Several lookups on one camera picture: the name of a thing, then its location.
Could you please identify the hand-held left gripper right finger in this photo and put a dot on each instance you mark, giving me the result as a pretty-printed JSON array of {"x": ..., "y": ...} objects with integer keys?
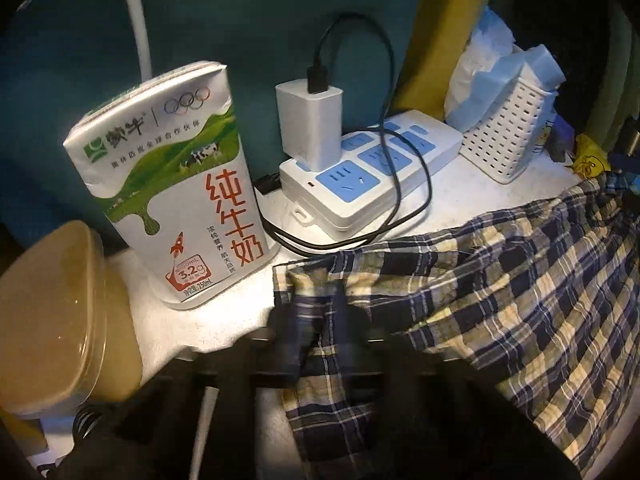
[{"x": 352, "y": 332}]

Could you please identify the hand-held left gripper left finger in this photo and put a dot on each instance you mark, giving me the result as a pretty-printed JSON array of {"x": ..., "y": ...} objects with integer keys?
[{"x": 286, "y": 345}]

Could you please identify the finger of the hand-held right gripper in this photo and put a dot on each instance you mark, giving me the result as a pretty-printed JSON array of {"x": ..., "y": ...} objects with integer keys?
[{"x": 625, "y": 157}]

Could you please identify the plaid pants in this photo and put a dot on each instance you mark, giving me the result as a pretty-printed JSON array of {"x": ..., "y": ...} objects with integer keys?
[{"x": 500, "y": 285}]

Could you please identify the yellow plush toy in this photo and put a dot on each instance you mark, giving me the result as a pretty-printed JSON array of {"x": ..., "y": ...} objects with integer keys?
[{"x": 592, "y": 160}]

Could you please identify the yellow curtain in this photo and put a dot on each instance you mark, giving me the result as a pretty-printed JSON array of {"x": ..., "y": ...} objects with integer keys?
[
  {"x": 607, "y": 85},
  {"x": 440, "y": 35}
]

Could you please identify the white perforated basket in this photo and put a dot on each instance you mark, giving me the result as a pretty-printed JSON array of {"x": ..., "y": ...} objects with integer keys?
[{"x": 505, "y": 130}]

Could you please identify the pale blue plastic bag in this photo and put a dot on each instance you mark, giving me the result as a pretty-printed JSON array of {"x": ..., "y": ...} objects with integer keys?
[{"x": 480, "y": 70}]

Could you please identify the white blue power strip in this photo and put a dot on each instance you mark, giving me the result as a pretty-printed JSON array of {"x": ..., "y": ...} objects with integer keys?
[{"x": 380, "y": 165}]

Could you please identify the white green milk carton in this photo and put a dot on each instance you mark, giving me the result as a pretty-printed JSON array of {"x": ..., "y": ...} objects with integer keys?
[{"x": 175, "y": 185}]

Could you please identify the white usb charger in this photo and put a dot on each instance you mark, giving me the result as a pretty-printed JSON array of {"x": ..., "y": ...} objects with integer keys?
[{"x": 307, "y": 125}]

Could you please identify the brown plastic food container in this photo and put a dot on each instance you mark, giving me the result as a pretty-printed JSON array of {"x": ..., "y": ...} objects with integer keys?
[{"x": 55, "y": 320}]

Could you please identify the blue curtain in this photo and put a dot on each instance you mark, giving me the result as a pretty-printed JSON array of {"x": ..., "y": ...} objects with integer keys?
[{"x": 60, "y": 60}]

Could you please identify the white desk lamp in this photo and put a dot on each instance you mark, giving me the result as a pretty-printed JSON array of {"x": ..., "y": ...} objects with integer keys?
[{"x": 135, "y": 10}]

